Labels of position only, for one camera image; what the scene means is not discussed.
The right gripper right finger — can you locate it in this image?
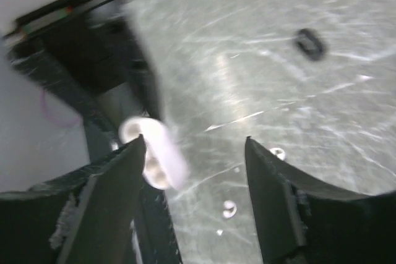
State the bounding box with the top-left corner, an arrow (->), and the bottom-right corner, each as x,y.
244,138 -> 395,263

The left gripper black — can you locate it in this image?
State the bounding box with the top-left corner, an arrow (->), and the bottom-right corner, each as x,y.
5,0 -> 162,150

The black charging case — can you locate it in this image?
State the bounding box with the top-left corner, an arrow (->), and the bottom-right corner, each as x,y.
293,28 -> 327,61

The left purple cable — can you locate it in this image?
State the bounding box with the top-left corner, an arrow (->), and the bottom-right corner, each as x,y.
40,90 -> 81,127

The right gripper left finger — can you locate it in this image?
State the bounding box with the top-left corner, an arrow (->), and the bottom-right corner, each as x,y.
1,137 -> 181,263

